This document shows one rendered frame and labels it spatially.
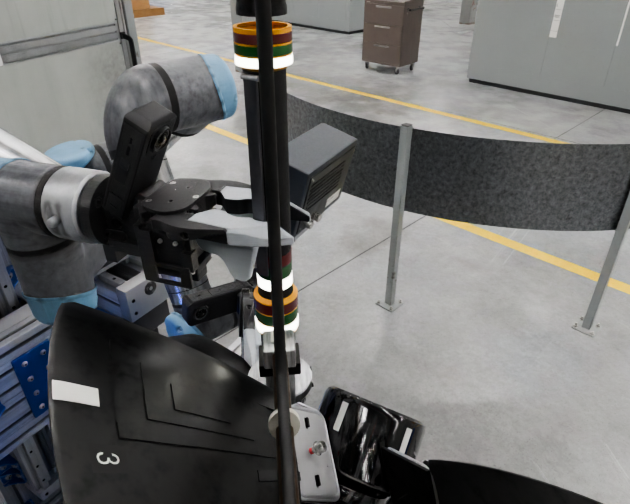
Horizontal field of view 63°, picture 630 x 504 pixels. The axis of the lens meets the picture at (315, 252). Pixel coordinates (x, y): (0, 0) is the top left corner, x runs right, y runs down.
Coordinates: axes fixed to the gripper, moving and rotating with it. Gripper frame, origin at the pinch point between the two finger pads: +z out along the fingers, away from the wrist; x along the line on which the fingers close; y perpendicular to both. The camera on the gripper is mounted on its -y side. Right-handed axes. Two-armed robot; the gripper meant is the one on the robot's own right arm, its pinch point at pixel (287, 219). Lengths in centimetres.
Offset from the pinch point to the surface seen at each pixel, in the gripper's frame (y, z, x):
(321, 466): 22.8, 5.3, 7.1
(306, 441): 21.0, 3.5, 6.2
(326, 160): 24, -19, -70
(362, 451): 23.2, 8.6, 3.9
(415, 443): 24.6, 13.5, 0.2
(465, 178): 71, 9, -179
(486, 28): 84, -7, -659
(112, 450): 6.8, -4.2, 21.0
